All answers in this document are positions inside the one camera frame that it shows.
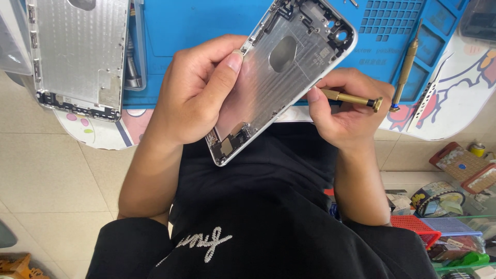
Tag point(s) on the person's black shirt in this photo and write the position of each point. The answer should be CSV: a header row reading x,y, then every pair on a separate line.
x,y
263,217

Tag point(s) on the clear plastic container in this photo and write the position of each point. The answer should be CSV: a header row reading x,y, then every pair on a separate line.
x,y
478,21

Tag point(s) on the grey rounded object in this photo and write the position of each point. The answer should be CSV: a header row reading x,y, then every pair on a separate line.
x,y
7,234

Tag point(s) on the person's left hand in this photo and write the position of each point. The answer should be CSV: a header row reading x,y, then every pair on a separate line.
x,y
182,93

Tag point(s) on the glass shelf with clutter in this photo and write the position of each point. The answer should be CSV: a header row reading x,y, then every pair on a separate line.
x,y
457,217

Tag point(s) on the clear plastic box lid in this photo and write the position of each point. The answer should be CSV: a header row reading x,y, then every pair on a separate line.
x,y
13,38

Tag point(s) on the gold precision screwdriver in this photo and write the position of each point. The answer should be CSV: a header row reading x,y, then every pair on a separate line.
x,y
348,97
405,69

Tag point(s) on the clear box of tool bits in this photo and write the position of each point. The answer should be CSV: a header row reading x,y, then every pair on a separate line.
x,y
135,58

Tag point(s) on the silver phone housing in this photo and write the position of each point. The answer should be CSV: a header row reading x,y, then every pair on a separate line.
x,y
271,77
77,50

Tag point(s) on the person's right hand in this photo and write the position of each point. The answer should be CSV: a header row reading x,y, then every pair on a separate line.
x,y
348,124

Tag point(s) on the metal tweezers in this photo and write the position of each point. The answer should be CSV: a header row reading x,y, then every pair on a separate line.
x,y
352,3

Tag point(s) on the carved wooden object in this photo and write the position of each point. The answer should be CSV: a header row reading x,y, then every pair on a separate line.
x,y
19,267

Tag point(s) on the blue silicone repair mat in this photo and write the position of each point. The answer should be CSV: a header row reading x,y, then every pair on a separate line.
x,y
186,31

